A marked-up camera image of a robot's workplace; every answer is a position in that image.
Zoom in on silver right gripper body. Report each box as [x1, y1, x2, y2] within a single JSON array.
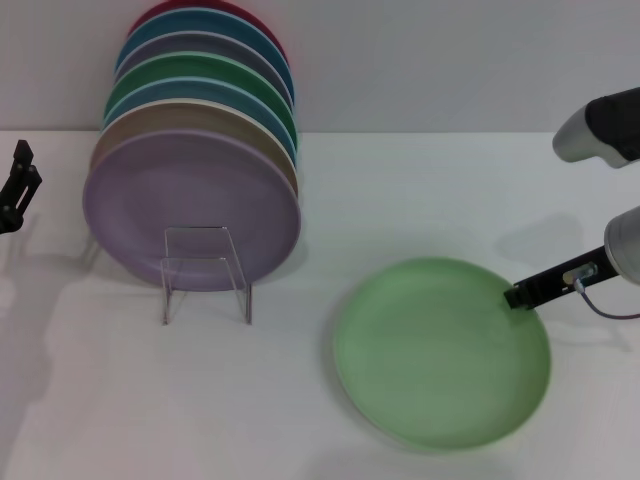
[[603, 204, 640, 286]]

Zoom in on light green round plate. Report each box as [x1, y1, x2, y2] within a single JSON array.
[[332, 256, 553, 451]]

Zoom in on lavender round plate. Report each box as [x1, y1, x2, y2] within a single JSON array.
[[82, 128, 303, 293]]

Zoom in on beige round plate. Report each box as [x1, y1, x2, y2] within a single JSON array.
[[89, 98, 301, 202]]

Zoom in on light blue round plate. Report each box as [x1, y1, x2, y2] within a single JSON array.
[[102, 76, 299, 167]]

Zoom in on dark green round plate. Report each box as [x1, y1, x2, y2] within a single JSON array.
[[103, 51, 298, 147]]

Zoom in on crimson round plate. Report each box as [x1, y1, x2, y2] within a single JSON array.
[[127, 0, 289, 62]]

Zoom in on grey purple round plate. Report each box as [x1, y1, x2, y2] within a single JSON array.
[[114, 30, 296, 112]]

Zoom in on clear acrylic plate rack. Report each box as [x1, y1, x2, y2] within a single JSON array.
[[160, 226, 254, 327]]

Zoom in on teal blue round plate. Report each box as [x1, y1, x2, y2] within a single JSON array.
[[115, 8, 295, 101]]

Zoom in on thin grey sensor cable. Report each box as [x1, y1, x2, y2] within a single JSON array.
[[572, 276, 640, 321]]

